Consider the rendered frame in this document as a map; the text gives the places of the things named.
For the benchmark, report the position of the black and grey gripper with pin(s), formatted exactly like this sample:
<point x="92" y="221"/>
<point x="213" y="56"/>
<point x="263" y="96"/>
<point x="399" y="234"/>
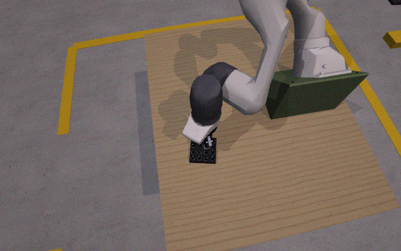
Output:
<point x="208" y="140"/>

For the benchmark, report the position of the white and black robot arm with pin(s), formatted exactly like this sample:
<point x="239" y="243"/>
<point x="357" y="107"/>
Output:
<point x="312" y="58"/>

